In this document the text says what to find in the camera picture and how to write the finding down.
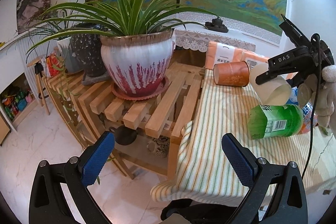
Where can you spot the ink painting wall scroll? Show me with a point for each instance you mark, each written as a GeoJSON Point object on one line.
{"type": "Point", "coordinates": [28, 13]}

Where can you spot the black teapot on tray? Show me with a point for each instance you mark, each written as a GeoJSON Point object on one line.
{"type": "Point", "coordinates": [217, 25]}

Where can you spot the spider plant in glazed pot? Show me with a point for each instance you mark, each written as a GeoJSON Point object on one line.
{"type": "Point", "coordinates": [136, 37]}

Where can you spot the dark speckled plant pot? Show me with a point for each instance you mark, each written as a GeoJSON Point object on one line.
{"type": "Point", "coordinates": [87, 50]}

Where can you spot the wooden slatted bench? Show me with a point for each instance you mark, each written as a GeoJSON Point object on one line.
{"type": "Point", "coordinates": [88, 111]}

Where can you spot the white plant pot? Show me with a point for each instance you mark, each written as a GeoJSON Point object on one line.
{"type": "Point", "coordinates": [70, 61]}

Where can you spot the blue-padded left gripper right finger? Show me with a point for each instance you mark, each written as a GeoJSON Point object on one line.
{"type": "Point", "coordinates": [241, 159]}

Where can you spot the blue orange plastic bottle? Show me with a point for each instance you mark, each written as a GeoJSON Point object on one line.
{"type": "Point", "coordinates": [306, 110]}

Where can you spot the green plastic bottle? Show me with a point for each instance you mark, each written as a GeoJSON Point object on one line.
{"type": "Point", "coordinates": [267, 121]}

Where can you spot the white gloved right hand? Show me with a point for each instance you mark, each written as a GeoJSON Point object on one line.
{"type": "Point", "coordinates": [325, 108]}

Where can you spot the white plastic cup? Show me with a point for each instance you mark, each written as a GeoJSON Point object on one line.
{"type": "Point", "coordinates": [274, 92]}

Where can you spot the white lace table runner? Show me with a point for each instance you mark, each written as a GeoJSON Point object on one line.
{"type": "Point", "coordinates": [199, 41]}

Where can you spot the orange cup far left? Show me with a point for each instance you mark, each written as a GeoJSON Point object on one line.
{"type": "Point", "coordinates": [231, 74]}

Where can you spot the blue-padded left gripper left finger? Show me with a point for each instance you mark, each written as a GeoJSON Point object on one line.
{"type": "Point", "coordinates": [94, 158]}

